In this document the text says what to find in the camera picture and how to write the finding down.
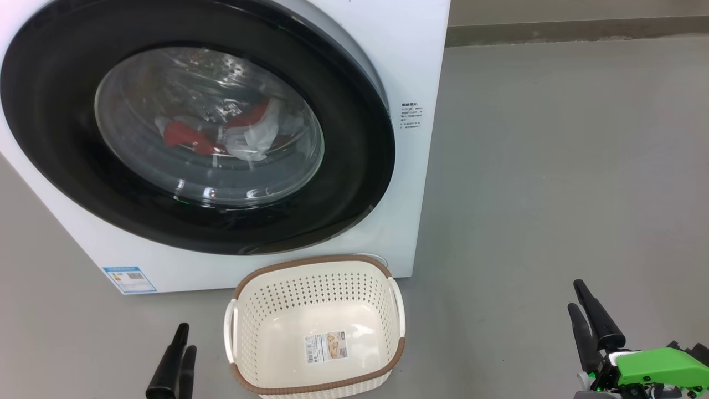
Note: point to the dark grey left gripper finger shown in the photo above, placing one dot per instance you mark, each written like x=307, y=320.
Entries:
x=165, y=371
x=187, y=377

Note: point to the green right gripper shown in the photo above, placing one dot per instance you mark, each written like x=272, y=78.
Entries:
x=653, y=368

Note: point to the red and white garment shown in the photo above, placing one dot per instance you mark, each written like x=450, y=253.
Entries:
x=185, y=136

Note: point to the black-rimmed glass washer door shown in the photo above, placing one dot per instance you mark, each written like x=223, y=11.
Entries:
x=354, y=166

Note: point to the cream basket with brown rim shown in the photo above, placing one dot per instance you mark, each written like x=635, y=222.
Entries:
x=277, y=360

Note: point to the white printed product label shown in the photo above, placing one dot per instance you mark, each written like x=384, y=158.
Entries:
x=325, y=347

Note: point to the steel washing machine drum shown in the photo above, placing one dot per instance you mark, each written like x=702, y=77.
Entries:
x=166, y=77

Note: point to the white front-load washing machine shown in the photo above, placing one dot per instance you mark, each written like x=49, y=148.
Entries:
x=421, y=55

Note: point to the blue energy label sticker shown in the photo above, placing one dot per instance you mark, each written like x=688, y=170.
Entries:
x=130, y=280

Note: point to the round white drain filter cover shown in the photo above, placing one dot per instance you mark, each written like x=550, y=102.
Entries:
x=379, y=259

